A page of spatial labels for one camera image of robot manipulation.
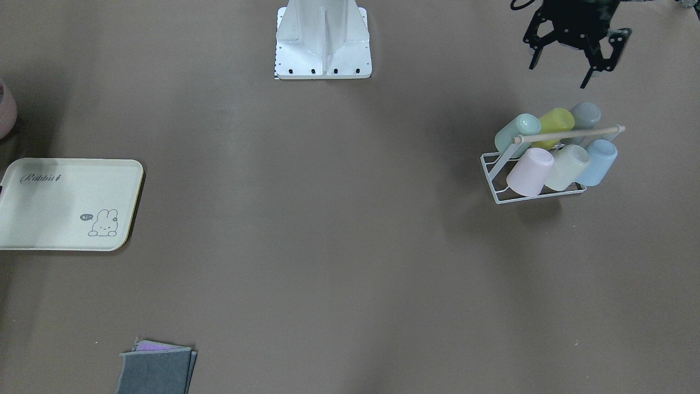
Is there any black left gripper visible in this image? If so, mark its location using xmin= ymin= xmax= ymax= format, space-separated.
xmin=522 ymin=0 xmax=633 ymax=89

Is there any green cup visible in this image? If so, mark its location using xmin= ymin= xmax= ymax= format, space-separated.
xmin=494 ymin=114 xmax=541 ymax=154

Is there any cream rabbit serving tray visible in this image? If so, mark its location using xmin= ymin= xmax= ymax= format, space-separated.
xmin=1 ymin=158 xmax=144 ymax=252

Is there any grey cup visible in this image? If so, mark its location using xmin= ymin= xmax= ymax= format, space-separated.
xmin=569 ymin=102 xmax=602 ymax=131

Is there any yellow cup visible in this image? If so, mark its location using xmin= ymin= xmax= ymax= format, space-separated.
xmin=530 ymin=107 xmax=575 ymax=150

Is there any blue cup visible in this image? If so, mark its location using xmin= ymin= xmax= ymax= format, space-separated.
xmin=575 ymin=139 xmax=618 ymax=187

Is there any cream cup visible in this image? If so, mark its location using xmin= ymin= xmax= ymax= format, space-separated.
xmin=545 ymin=144 xmax=591 ymax=192

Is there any pink cup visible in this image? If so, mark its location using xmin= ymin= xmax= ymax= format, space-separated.
xmin=506 ymin=148 xmax=555 ymax=197

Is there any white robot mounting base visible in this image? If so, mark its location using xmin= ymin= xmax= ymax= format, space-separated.
xmin=273 ymin=1 xmax=373 ymax=80

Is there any folded grey cloth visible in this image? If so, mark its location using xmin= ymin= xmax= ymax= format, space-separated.
xmin=115 ymin=340 xmax=198 ymax=393

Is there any large pink ice bowl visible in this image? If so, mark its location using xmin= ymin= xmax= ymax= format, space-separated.
xmin=0 ymin=80 xmax=18 ymax=140

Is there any white wire cup rack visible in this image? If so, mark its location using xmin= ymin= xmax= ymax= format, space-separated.
xmin=480 ymin=124 xmax=627 ymax=204

